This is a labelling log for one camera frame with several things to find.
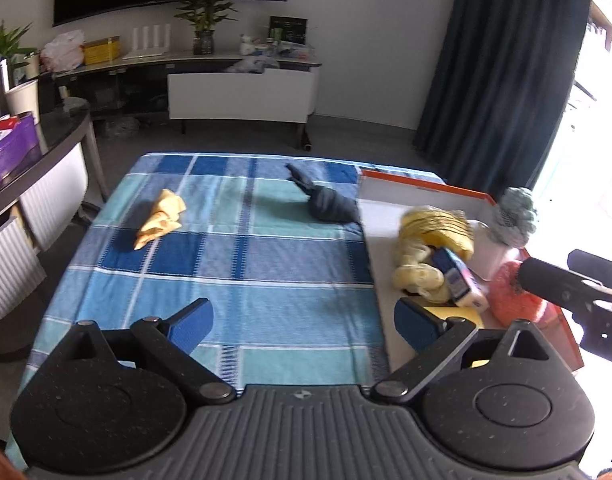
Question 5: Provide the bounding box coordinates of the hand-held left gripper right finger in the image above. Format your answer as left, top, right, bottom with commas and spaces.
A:
370, 298, 569, 403

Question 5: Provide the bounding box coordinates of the tall plant in silver vase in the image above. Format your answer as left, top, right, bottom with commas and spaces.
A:
0, 22, 39, 117

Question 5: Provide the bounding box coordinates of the white box with orange edges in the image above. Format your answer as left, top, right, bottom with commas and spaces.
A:
358, 169, 585, 373

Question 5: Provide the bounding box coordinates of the dark table with ribbed panels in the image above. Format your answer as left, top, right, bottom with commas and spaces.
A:
0, 97, 109, 356

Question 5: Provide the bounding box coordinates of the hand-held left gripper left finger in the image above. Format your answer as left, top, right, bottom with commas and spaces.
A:
60, 297, 237, 403

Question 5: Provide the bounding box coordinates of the grey television stand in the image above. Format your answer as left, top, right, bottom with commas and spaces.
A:
38, 50, 323, 111

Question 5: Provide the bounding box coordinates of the white router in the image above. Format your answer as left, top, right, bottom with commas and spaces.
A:
122, 23, 173, 60

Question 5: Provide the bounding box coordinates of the pink plush toy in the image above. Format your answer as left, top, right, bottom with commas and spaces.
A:
487, 260, 549, 323

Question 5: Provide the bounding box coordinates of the dark blue sock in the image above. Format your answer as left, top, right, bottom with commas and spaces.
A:
284, 161, 361, 224

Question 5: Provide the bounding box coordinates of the dark green box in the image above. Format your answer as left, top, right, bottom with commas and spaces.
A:
268, 16, 308, 46

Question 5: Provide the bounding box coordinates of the small yellow cloth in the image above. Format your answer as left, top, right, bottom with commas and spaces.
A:
132, 188, 187, 252

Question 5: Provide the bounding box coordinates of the yellow box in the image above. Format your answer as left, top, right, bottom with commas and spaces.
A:
82, 36, 122, 65

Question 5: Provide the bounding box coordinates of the white plastic bag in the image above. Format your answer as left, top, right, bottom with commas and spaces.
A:
40, 30, 86, 71

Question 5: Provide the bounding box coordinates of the dark blue curtain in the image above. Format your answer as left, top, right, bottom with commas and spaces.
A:
413, 0, 594, 206

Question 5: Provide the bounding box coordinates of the pile of clear plastic packets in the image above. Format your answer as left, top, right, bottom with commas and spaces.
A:
226, 40, 319, 74

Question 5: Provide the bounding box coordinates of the blue and white packet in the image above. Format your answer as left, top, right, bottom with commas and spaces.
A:
431, 246, 489, 309

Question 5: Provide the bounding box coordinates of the blue plaid blanket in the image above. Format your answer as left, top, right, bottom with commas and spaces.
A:
6, 152, 447, 468

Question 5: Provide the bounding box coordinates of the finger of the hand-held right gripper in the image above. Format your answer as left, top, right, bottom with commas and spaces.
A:
567, 249, 612, 291
517, 257, 612, 311

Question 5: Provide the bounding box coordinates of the yellow striped plush toy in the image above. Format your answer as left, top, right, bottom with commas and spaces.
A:
392, 206, 476, 305

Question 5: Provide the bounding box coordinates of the white cabinet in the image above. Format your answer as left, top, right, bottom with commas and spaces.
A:
167, 67, 321, 124

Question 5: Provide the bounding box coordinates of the potted plant in dark pot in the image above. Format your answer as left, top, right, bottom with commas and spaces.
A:
173, 0, 239, 56

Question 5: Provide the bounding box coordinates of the white paper cup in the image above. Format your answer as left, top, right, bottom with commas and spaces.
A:
4, 79, 40, 123

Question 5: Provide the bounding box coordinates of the light blue plush toy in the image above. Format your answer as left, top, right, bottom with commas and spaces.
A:
491, 186, 539, 248

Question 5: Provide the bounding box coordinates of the purple storage bin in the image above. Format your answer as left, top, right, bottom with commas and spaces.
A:
0, 112, 42, 193

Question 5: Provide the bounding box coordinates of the clear plastic bag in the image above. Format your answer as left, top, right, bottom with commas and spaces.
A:
94, 116, 139, 138

